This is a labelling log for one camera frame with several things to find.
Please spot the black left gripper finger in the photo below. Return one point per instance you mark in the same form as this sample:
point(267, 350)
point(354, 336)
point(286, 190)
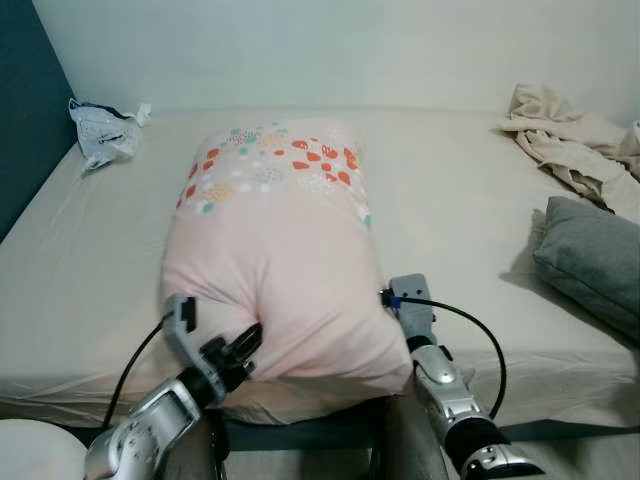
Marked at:
point(254, 346)
point(241, 344)

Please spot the pink pillow with dot print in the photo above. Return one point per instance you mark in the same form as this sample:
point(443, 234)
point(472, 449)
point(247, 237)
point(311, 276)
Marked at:
point(280, 260)

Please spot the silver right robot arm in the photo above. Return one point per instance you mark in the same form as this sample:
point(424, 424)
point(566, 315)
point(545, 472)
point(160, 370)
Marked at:
point(450, 400)

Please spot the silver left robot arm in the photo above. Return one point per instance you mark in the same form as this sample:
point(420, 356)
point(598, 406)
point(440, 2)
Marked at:
point(145, 430)

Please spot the grey pillow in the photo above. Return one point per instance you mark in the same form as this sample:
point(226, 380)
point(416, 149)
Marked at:
point(590, 260)

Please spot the white rounded object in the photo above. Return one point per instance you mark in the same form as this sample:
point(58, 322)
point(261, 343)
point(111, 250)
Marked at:
point(35, 455)

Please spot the bed with beige sheet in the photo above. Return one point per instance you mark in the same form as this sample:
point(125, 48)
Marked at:
point(450, 200)

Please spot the white and blue plastic bag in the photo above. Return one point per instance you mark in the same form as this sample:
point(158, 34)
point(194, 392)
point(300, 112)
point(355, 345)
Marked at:
point(100, 135)

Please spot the crumpled beige blanket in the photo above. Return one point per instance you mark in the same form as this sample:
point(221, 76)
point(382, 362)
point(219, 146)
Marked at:
point(570, 150)

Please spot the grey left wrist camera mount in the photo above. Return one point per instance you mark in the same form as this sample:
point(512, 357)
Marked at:
point(182, 320)

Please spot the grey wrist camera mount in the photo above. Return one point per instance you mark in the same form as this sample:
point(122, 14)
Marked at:
point(412, 310)
point(182, 320)

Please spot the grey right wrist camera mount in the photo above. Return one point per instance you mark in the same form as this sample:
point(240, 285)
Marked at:
point(412, 310)

